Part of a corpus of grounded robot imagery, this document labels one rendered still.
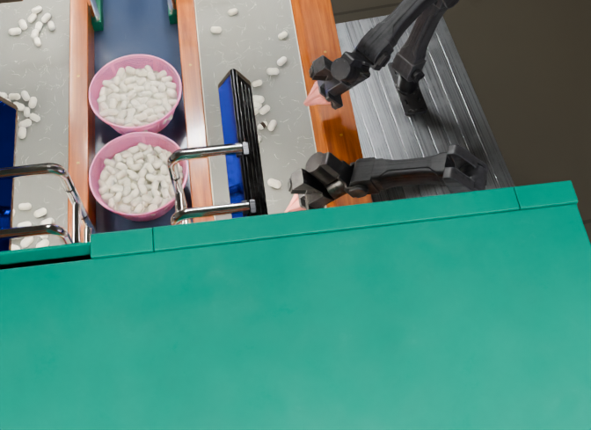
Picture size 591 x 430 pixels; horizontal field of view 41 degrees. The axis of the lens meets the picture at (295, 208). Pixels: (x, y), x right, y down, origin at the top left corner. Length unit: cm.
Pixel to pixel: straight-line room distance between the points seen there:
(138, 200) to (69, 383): 134
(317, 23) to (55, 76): 79
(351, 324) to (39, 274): 35
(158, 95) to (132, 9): 42
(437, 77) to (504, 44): 109
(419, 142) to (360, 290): 150
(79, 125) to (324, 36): 77
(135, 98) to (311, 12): 60
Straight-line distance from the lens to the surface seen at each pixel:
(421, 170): 180
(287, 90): 234
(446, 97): 245
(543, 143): 327
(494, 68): 345
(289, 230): 89
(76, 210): 191
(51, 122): 236
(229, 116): 185
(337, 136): 221
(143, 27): 262
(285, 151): 221
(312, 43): 242
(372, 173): 185
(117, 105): 237
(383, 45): 209
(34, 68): 250
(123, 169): 223
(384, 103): 241
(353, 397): 83
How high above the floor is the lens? 258
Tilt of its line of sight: 60 degrees down
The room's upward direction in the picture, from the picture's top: 1 degrees clockwise
